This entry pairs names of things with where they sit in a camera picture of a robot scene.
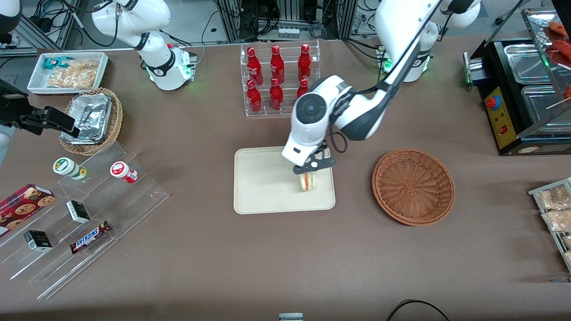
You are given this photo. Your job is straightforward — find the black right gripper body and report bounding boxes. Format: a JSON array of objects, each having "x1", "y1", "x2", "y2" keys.
[{"x1": 0, "y1": 80, "x2": 28, "y2": 128}]

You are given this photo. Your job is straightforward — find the light wicker basket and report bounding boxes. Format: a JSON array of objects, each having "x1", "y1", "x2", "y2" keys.
[{"x1": 59, "y1": 87, "x2": 124, "y2": 156}]

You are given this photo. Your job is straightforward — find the cream rectangular plastic tray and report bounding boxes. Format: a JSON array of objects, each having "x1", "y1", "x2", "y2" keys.
[{"x1": 234, "y1": 147, "x2": 336, "y2": 215}]

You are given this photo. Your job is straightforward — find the brown round wicker basket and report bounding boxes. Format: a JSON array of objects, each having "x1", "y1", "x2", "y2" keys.
[{"x1": 372, "y1": 148, "x2": 455, "y2": 226}]

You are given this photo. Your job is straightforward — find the grey tray of snack bags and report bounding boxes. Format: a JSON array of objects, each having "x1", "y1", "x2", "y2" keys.
[{"x1": 529, "y1": 177, "x2": 571, "y2": 272}]

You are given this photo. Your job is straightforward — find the white plastic bin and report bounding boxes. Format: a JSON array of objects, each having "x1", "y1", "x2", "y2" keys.
[{"x1": 27, "y1": 52, "x2": 110, "y2": 96}]

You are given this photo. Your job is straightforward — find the aluminium foil container stack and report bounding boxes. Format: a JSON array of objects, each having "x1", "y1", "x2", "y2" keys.
[{"x1": 61, "y1": 93, "x2": 112, "y2": 144}]

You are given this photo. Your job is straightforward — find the green sunflower lid jar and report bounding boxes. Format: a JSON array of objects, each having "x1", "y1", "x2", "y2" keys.
[{"x1": 53, "y1": 157, "x2": 88, "y2": 181}]

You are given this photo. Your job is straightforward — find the clear bag of chips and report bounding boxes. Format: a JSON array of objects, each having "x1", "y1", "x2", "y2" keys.
[{"x1": 47, "y1": 60, "x2": 99, "y2": 89}]

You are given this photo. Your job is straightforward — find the teal snack packet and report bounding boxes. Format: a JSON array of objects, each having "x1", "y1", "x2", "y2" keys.
[{"x1": 43, "y1": 56, "x2": 74, "y2": 70}]

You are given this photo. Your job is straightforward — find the red lid small jar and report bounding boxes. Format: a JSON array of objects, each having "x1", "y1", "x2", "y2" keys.
[{"x1": 110, "y1": 161, "x2": 138, "y2": 184}]

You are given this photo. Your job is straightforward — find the clear acrylic bottle rack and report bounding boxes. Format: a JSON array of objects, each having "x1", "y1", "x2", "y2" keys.
[{"x1": 240, "y1": 40, "x2": 322, "y2": 118}]

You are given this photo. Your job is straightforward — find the red tartan cookie box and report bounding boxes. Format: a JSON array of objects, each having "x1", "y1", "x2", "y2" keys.
[{"x1": 0, "y1": 184, "x2": 56, "y2": 238}]

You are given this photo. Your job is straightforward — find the black box with white label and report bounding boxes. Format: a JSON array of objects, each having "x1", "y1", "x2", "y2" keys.
[{"x1": 66, "y1": 200, "x2": 91, "y2": 224}]

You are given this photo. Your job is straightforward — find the clear acrylic stepped shelf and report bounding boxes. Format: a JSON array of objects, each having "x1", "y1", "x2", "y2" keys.
[{"x1": 0, "y1": 142, "x2": 170, "y2": 300}]

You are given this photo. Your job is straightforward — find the Snickers chocolate bar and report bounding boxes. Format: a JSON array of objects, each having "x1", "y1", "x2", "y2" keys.
[{"x1": 70, "y1": 221, "x2": 112, "y2": 255}]

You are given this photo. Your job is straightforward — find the black box with Face print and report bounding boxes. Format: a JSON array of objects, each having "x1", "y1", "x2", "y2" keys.
[{"x1": 23, "y1": 230, "x2": 53, "y2": 252}]

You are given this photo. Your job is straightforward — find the black food warmer machine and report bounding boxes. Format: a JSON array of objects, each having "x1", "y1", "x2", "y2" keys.
[{"x1": 463, "y1": 7, "x2": 571, "y2": 156}]

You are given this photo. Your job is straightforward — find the steel food pan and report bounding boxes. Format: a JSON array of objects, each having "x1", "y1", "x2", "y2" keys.
[
  {"x1": 504, "y1": 44, "x2": 550, "y2": 85},
  {"x1": 521, "y1": 85, "x2": 571, "y2": 134}
]

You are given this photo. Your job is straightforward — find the clear bag of fried snacks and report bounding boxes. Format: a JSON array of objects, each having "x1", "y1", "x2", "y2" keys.
[
  {"x1": 535, "y1": 185, "x2": 571, "y2": 210},
  {"x1": 542, "y1": 210, "x2": 571, "y2": 232}
]

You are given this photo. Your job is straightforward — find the black looped gripper cable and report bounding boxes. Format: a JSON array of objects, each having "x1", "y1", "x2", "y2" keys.
[{"x1": 327, "y1": 132, "x2": 349, "y2": 154}]

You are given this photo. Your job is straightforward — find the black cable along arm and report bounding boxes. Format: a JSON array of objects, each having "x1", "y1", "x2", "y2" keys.
[{"x1": 377, "y1": 0, "x2": 447, "y2": 94}]

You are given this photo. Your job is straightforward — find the aluminium frame rack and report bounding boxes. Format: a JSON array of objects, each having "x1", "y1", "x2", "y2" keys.
[{"x1": 214, "y1": 0, "x2": 371, "y2": 43}]

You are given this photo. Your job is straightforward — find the black floor cable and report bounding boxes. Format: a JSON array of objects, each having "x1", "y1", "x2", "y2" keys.
[{"x1": 386, "y1": 300, "x2": 451, "y2": 321}]

